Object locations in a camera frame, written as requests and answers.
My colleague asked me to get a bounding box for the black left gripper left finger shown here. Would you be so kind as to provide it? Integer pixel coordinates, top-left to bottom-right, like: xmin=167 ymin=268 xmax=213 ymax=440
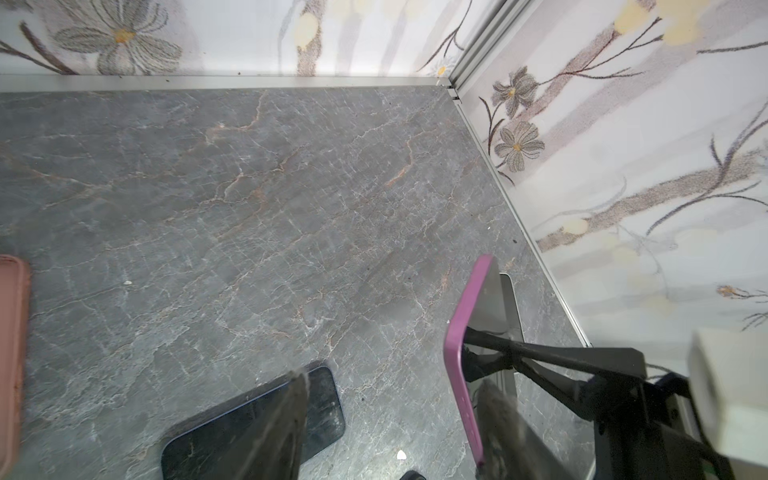
xmin=206 ymin=371 xmax=310 ymax=479

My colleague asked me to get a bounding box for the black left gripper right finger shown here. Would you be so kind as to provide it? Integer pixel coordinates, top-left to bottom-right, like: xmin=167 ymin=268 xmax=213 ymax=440
xmin=475 ymin=380 xmax=573 ymax=479

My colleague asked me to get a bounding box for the black phone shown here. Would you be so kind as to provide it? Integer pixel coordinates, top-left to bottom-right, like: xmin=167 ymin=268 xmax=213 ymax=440
xmin=443 ymin=253 xmax=577 ymax=480
xmin=160 ymin=362 xmax=346 ymax=479

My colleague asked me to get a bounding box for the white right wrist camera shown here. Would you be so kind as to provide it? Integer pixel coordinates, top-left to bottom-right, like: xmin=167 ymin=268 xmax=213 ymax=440
xmin=687 ymin=329 xmax=767 ymax=467

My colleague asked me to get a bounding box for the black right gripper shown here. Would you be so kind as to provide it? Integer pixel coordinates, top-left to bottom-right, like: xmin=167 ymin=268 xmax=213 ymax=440
xmin=462 ymin=328 xmax=720 ymax=479

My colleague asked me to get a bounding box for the pink phone case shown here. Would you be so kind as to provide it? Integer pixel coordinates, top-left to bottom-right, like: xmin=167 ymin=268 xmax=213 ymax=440
xmin=1 ymin=255 xmax=31 ymax=479

